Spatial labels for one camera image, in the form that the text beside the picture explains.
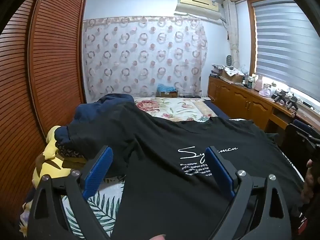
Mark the navy folded clothing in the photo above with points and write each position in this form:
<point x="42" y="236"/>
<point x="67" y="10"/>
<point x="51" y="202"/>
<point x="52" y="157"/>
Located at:
<point x="85" y="112"/>

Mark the open cardboard box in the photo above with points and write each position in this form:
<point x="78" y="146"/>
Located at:
<point x="232" y="77"/>

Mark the pink bottle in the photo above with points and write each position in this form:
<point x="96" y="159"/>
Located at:
<point x="258" y="85"/>

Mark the grey striped window blind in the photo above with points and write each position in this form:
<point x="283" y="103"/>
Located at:
<point x="287" y="42"/>

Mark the small brown box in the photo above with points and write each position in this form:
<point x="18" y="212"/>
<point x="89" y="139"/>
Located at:
<point x="168" y="94"/>

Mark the wooden louvered wardrobe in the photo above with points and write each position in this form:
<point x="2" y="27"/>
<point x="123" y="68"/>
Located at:
<point x="50" y="67"/>

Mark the small clutter pile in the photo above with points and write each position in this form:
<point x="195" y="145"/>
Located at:
<point x="217" y="70"/>

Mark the circle-patterned sheer curtain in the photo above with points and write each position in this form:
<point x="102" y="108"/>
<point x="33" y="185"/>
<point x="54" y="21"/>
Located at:
<point x="145" y="55"/>

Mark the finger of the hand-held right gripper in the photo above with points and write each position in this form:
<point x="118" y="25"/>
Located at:
<point x="303" y="125"/>

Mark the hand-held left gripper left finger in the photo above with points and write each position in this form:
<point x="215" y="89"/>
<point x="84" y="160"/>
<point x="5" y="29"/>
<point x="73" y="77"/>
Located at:
<point x="97" y="173"/>

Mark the fern print blanket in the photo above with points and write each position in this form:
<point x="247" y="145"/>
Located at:
<point x="110" y="205"/>

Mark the floral blanket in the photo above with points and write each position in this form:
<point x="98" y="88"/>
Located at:
<point x="175" y="110"/>

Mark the navy bed sheet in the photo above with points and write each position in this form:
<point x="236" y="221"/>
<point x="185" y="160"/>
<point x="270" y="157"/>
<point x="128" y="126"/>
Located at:
<point x="217" y="111"/>

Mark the person's right hand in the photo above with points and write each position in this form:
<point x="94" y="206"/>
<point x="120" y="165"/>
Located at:
<point x="311" y="182"/>

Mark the yellow cloth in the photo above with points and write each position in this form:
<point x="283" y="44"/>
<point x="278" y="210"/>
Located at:
<point x="52" y="165"/>

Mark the beige air conditioner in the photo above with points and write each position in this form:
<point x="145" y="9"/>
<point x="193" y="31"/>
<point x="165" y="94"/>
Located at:
<point x="197" y="5"/>

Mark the black tripod device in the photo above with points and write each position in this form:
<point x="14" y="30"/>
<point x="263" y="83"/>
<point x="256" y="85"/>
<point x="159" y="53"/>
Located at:
<point x="280" y="96"/>
<point x="292" y="104"/>

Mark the black printed t-shirt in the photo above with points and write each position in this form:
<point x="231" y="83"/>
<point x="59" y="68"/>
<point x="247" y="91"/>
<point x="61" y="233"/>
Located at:
<point x="155" y="180"/>

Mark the group of small bottles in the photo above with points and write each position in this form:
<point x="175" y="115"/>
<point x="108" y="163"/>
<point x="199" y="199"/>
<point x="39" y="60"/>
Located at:
<point x="249" y="81"/>

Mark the wooden sideboard cabinet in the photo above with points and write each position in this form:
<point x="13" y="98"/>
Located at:
<point x="240" y="97"/>

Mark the lilac small item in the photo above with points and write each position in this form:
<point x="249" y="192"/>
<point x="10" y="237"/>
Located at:
<point x="265" y="93"/>

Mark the beige bundled curtain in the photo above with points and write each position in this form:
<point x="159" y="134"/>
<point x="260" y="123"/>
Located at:
<point x="233" y="42"/>

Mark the person's left hand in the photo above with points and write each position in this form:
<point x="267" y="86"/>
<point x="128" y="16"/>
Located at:
<point x="157" y="237"/>

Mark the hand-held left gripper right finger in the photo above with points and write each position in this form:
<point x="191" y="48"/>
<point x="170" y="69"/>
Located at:
<point x="220" y="173"/>

